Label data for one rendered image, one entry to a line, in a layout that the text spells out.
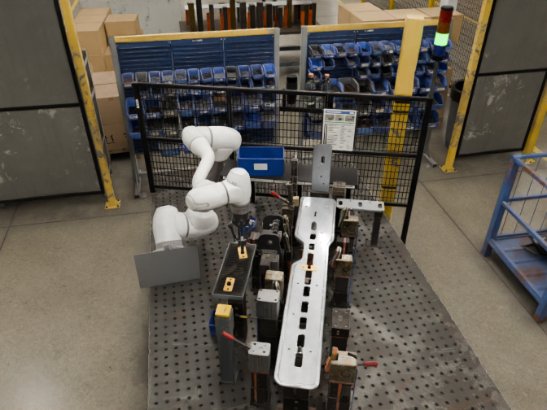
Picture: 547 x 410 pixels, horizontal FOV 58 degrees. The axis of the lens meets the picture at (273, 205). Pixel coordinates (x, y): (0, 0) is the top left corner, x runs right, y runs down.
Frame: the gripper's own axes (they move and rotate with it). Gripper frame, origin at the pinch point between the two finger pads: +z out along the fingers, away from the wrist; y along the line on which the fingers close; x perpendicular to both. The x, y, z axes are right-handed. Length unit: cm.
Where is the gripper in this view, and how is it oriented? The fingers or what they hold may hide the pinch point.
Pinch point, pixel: (242, 244)
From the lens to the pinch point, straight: 239.2
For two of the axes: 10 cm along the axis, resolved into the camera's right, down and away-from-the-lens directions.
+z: 0.0, 8.2, 5.7
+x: -1.8, -5.6, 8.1
